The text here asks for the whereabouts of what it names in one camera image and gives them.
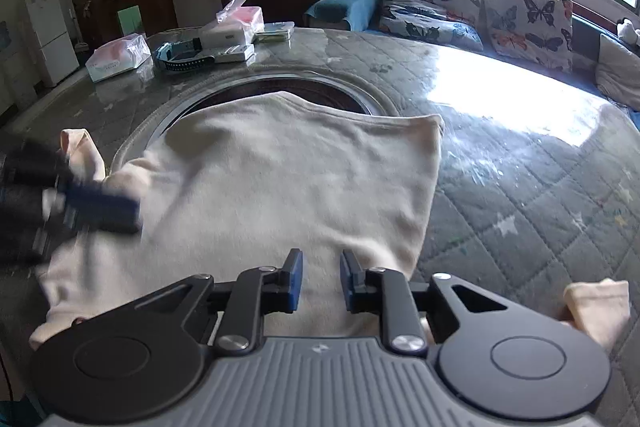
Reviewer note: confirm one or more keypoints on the grey quilted table cover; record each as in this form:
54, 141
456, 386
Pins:
525, 207

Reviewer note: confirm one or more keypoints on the white pillow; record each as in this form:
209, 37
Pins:
617, 72

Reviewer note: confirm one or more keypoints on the blue towel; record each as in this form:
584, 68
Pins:
345, 4

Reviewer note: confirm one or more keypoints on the green flat packet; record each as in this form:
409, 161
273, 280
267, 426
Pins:
274, 32

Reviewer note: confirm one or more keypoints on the butterfly print cushion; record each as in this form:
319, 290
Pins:
530, 32
430, 12

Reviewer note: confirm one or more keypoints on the flat white box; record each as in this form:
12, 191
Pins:
235, 53

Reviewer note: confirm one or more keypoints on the white cardboard box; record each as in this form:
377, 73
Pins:
227, 36

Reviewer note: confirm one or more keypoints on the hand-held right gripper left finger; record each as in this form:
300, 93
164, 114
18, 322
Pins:
296, 282

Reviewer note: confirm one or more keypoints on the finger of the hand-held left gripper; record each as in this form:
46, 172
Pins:
100, 201
107, 223

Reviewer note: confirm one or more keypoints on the white pink tissue pack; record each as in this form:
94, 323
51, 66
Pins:
117, 59

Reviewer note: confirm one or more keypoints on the clear pink plastic box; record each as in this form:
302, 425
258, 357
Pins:
245, 17

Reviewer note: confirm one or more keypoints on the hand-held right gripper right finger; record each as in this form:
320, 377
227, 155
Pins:
348, 284

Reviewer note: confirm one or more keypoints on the white plush toy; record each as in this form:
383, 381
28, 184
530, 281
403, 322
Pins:
629, 29

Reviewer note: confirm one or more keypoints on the cream long-sleeved shirt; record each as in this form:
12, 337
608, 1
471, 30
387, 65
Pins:
275, 187

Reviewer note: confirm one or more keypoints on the white fridge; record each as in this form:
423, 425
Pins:
50, 37

